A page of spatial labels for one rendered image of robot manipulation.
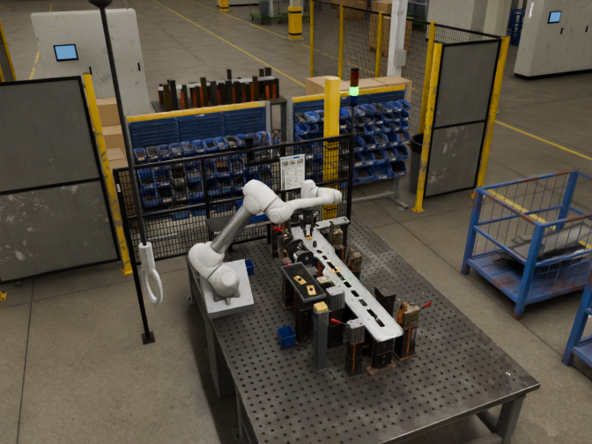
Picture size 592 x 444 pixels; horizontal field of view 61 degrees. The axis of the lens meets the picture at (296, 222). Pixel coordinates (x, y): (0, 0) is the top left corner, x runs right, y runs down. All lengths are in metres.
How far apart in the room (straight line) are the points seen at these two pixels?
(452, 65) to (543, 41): 8.03
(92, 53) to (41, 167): 4.86
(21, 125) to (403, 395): 3.65
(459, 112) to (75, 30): 6.28
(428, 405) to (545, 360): 1.78
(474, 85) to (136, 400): 4.78
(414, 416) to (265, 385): 0.83
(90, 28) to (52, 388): 6.51
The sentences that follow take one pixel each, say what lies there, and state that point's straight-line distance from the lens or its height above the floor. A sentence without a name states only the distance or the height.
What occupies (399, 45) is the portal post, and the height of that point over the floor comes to 1.62.
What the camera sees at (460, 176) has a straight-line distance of 6.69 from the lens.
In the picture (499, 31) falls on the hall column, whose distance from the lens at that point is 10.50.
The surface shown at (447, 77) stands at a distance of 6.03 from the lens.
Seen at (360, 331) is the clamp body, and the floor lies 1.02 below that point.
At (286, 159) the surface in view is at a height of 1.42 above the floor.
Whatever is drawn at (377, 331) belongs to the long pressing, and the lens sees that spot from 2.93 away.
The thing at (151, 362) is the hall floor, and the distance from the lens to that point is 4.33.
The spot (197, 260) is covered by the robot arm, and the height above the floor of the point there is 1.14.
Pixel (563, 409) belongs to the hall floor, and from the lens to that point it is 4.26.
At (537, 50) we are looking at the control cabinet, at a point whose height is 0.69.
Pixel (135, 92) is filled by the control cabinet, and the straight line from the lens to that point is 9.72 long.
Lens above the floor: 2.89
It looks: 29 degrees down
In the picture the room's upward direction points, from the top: 1 degrees counter-clockwise
